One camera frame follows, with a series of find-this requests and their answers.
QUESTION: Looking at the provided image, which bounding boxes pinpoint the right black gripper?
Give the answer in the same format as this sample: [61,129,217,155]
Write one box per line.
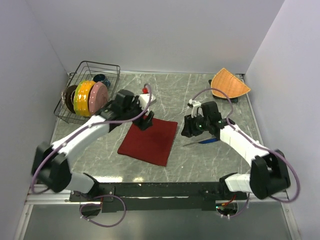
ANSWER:
[181,112,210,138]

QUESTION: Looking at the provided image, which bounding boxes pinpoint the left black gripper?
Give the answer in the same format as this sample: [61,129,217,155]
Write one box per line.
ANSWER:
[122,96,155,131]

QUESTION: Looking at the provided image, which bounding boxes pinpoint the dark red cloth napkin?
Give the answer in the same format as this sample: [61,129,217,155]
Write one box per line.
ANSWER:
[117,118,178,167]

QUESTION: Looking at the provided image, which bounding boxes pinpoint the blue handled knife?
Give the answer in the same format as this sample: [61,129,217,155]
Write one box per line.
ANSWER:
[183,136,219,147]

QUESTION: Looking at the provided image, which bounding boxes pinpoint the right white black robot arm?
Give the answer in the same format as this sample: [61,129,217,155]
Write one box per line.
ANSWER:
[181,99,291,200]

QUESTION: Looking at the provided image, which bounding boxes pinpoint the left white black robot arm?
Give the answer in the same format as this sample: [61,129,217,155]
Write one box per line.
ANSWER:
[30,85,156,201]

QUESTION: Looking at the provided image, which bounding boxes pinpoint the pink dotted plate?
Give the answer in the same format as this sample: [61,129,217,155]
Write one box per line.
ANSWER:
[88,81,109,115]

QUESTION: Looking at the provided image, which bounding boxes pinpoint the orange woven fan basket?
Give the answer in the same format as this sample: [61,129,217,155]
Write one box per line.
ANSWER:
[210,68,251,99]

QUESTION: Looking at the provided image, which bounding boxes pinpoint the dark teal mug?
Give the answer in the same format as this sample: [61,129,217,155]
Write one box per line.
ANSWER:
[92,74,111,88]

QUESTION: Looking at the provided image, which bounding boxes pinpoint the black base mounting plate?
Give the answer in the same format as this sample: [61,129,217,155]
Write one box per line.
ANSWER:
[69,182,247,213]

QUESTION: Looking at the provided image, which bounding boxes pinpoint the yellow green plate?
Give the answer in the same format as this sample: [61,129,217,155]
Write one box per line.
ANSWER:
[73,80,95,117]

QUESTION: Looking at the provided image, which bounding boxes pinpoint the dark brown plate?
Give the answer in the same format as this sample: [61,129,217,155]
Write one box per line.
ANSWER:
[61,85,78,114]

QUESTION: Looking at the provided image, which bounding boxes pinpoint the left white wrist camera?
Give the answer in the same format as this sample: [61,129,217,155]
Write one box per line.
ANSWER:
[138,86,157,110]

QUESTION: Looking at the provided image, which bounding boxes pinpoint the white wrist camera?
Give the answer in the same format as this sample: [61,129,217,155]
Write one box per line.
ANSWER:
[138,86,157,110]
[187,99,203,118]

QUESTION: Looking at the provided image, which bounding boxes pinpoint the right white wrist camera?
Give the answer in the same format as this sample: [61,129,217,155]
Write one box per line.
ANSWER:
[187,99,203,118]

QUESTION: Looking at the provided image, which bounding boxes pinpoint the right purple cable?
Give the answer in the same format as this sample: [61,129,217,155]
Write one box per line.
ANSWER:
[192,87,302,220]

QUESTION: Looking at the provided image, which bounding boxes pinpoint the purple cable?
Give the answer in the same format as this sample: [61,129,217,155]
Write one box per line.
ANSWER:
[30,83,153,228]
[192,87,302,220]

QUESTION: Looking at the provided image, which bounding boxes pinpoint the black wire dish rack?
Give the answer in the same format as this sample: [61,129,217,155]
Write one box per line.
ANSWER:
[53,60,121,125]

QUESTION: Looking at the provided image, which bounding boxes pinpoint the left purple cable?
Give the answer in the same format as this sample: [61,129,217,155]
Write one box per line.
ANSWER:
[30,83,153,228]

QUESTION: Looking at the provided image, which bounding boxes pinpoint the aluminium extrusion rail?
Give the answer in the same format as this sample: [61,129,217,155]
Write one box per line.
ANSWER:
[24,184,288,205]

